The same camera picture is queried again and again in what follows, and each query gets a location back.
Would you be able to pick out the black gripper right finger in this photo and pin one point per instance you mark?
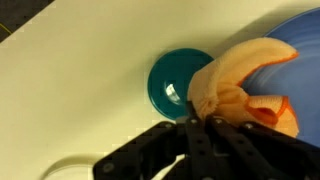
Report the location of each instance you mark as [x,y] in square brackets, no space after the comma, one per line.
[266,153]

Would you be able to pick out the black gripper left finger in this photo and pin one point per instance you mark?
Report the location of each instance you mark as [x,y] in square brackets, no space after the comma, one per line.
[160,150]

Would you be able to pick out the orange towel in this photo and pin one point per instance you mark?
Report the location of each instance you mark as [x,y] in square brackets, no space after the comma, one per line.
[220,83]

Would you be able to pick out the blue plate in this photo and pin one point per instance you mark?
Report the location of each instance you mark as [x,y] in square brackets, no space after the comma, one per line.
[300,83]

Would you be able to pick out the white plate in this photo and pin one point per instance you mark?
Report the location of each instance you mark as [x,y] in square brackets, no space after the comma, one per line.
[66,166]

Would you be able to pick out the teal round lid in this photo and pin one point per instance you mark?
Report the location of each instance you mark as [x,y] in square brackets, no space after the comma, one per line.
[170,80]

